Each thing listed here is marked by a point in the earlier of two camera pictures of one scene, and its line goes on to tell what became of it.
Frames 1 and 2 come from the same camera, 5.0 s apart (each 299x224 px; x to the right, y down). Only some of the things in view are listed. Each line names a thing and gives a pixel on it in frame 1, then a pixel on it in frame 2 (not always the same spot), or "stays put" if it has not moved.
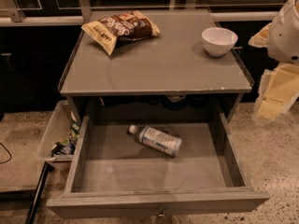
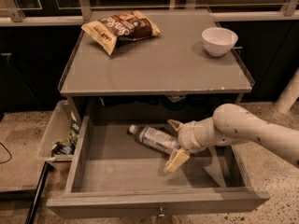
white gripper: (286, 35) to (188, 137)
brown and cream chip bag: (124, 26) stays put
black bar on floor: (31, 213) stays put
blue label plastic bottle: (157, 140) stays put
